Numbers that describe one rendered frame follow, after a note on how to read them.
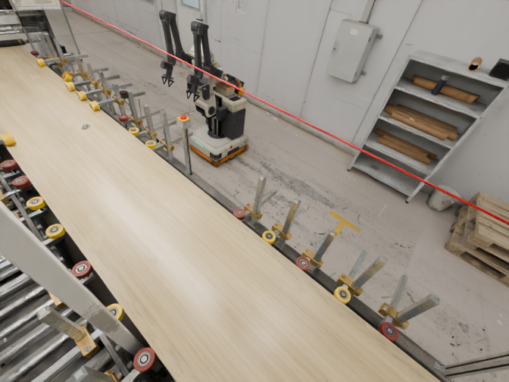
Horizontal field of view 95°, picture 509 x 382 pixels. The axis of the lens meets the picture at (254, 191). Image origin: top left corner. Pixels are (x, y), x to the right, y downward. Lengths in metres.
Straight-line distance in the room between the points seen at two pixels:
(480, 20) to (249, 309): 3.31
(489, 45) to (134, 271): 3.61
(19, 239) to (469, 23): 3.61
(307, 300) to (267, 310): 0.21
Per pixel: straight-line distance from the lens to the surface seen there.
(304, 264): 1.40
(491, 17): 3.52
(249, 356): 1.21
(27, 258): 0.66
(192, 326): 1.24
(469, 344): 2.99
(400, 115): 3.33
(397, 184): 3.70
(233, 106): 2.98
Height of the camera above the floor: 2.09
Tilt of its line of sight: 45 degrees down
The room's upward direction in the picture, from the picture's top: 10 degrees clockwise
